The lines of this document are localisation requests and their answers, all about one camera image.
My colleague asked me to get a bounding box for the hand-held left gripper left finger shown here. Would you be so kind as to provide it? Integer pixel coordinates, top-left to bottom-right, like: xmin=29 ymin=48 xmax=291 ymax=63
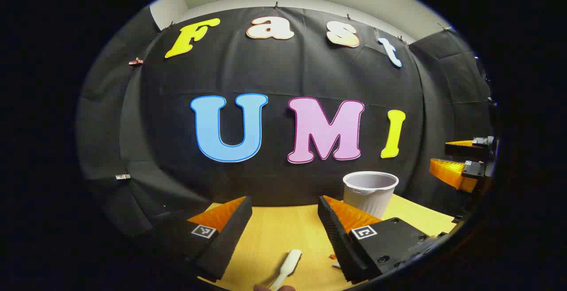
xmin=148 ymin=196 xmax=253 ymax=283

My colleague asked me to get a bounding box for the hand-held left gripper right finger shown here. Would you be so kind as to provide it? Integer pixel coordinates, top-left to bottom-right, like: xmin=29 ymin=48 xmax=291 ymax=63
xmin=318 ymin=195 xmax=443 ymax=283

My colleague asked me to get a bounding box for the white ribbed garbage bin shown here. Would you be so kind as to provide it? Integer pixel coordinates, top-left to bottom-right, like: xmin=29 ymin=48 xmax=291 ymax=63
xmin=342 ymin=171 xmax=399 ymax=220

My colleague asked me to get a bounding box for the small white broom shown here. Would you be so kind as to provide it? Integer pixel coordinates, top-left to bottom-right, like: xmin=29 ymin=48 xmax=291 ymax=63
xmin=268 ymin=249 xmax=303 ymax=291

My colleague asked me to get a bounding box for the black backdrop cloth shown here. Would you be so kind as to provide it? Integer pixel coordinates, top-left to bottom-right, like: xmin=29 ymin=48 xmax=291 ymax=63
xmin=75 ymin=5 xmax=499 ymax=238

